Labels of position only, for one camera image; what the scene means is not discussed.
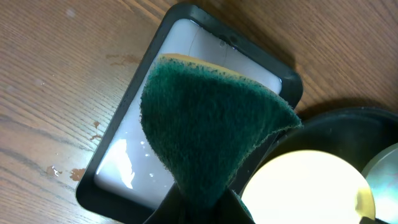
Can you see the upper mint green plate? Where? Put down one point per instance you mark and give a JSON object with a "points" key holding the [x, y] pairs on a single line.
{"points": [[381, 175]]}

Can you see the yellow plate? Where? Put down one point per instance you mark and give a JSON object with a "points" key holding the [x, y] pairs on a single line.
{"points": [[308, 187]]}

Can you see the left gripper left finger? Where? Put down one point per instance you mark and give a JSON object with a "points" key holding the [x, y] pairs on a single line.
{"points": [[171, 210]]}

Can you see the round black tray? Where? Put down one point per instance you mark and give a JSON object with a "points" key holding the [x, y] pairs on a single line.
{"points": [[355, 135]]}

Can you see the green yellow sponge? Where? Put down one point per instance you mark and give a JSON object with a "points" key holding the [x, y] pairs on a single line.
{"points": [[202, 120]]}

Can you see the black rectangular soap tray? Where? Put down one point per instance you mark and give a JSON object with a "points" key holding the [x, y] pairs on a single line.
{"points": [[124, 179]]}

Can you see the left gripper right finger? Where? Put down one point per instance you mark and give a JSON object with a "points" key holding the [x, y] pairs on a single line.
{"points": [[228, 210]]}

